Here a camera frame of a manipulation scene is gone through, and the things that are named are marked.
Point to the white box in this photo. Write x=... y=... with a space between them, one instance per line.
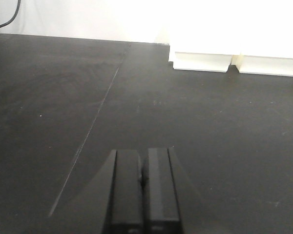
x=194 y=61
x=263 y=65

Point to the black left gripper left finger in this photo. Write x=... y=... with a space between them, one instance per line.
x=111 y=203

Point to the white box left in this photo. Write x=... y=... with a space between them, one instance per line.
x=194 y=61

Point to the white box middle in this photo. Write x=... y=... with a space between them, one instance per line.
x=263 y=65

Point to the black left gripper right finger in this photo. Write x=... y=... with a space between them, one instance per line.
x=171 y=202

